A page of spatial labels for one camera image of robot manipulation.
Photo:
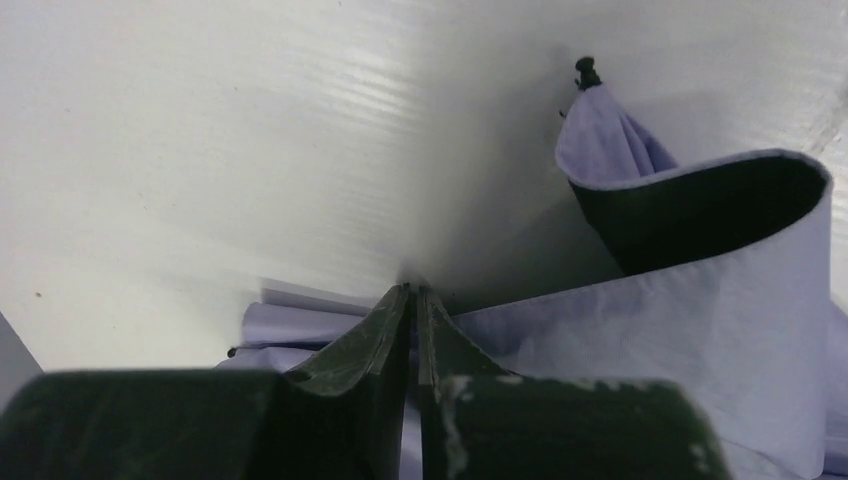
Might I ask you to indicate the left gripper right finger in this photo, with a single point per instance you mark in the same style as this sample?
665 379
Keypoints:
482 421

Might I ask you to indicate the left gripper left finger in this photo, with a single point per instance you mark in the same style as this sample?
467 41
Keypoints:
338 415

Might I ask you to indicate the black and lavender folding umbrella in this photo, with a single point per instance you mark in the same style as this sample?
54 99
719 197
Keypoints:
725 292

